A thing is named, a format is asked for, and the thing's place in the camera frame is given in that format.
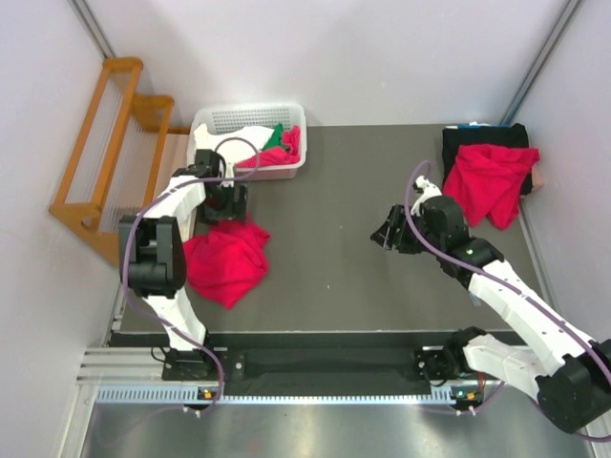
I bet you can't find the blue folded cloth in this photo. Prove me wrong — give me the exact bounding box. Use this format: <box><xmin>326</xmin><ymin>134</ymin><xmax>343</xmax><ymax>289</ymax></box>
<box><xmin>456</xmin><ymin>121</ymin><xmax>511</xmax><ymax>129</ymax></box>

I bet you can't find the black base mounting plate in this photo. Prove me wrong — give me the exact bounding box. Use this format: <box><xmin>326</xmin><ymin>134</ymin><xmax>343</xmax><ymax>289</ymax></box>
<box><xmin>161</xmin><ymin>345</ymin><xmax>500</xmax><ymax>397</ymax></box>

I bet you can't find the slotted cable duct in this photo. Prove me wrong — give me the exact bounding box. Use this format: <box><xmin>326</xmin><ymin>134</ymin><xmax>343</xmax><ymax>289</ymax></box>
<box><xmin>95</xmin><ymin>385</ymin><xmax>478</xmax><ymax>406</ymax></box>

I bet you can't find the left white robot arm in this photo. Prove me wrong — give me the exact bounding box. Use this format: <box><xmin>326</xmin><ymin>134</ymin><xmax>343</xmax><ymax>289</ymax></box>
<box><xmin>117</xmin><ymin>149</ymin><xmax>247</xmax><ymax>381</ymax></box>

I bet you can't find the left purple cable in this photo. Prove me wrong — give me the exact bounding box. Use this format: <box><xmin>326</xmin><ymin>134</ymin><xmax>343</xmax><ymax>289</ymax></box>
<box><xmin>121</xmin><ymin>136</ymin><xmax>262</xmax><ymax>411</ymax></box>

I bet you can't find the beige folded cloth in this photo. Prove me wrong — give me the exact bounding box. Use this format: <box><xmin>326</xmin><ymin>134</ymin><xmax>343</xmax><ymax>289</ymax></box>
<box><xmin>531</xmin><ymin>164</ymin><xmax>545</xmax><ymax>192</ymax></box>

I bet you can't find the red t-shirt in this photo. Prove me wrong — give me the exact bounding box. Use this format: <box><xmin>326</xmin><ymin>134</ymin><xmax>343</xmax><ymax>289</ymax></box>
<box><xmin>442</xmin><ymin>144</ymin><xmax>540</xmax><ymax>230</ymax></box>
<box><xmin>183</xmin><ymin>219</ymin><xmax>270</xmax><ymax>309</ymax></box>

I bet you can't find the red t-shirt on stack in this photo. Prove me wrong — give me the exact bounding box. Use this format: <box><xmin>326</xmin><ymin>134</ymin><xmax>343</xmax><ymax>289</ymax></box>
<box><xmin>442</xmin><ymin>144</ymin><xmax>540</xmax><ymax>230</ymax></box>

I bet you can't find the white plastic basket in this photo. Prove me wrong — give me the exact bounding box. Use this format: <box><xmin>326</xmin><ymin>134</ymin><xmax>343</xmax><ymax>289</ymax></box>
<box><xmin>186</xmin><ymin>102</ymin><xmax>307</xmax><ymax>180</ymax></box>

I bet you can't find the green shirt in basket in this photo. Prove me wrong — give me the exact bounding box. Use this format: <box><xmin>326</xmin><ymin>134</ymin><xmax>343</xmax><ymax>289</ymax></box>
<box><xmin>263</xmin><ymin>123</ymin><xmax>290</xmax><ymax>151</ymax></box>

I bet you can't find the orange wooden rack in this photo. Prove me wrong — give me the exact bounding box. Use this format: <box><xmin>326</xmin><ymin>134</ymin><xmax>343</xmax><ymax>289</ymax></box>
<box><xmin>49</xmin><ymin>57</ymin><xmax>190</xmax><ymax>267</ymax></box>

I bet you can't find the right arm's black gripper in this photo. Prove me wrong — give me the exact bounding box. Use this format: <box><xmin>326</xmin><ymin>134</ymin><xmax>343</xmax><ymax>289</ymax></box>
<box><xmin>370</xmin><ymin>204</ymin><xmax>445</xmax><ymax>256</ymax></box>

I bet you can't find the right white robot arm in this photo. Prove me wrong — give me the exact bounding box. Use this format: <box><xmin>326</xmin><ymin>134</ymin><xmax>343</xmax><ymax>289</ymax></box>
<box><xmin>370</xmin><ymin>176</ymin><xmax>610</xmax><ymax>434</ymax></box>

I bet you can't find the purple cable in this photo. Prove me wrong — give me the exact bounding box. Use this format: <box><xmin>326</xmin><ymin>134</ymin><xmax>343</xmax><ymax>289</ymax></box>
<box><xmin>404</xmin><ymin>160</ymin><xmax>611</xmax><ymax>440</ymax></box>
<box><xmin>121</xmin><ymin>136</ymin><xmax>262</xmax><ymax>411</ymax></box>

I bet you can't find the white shirt in basket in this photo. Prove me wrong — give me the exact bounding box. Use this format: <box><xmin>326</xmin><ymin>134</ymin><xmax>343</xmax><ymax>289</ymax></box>
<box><xmin>194</xmin><ymin>124</ymin><xmax>272</xmax><ymax>164</ymax></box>

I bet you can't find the red shirt in basket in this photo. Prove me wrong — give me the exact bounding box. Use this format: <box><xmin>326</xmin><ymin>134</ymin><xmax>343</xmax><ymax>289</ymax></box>
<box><xmin>238</xmin><ymin>125</ymin><xmax>301</xmax><ymax>169</ymax></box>

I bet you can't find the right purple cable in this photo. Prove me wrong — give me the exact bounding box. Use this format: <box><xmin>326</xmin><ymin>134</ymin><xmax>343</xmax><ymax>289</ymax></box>
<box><xmin>404</xmin><ymin>160</ymin><xmax>611</xmax><ymax>440</ymax></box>

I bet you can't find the blue marker pen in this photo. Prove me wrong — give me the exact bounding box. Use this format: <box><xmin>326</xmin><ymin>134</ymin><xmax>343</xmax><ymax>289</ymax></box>
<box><xmin>469</xmin><ymin>292</ymin><xmax>481</xmax><ymax>306</ymax></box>

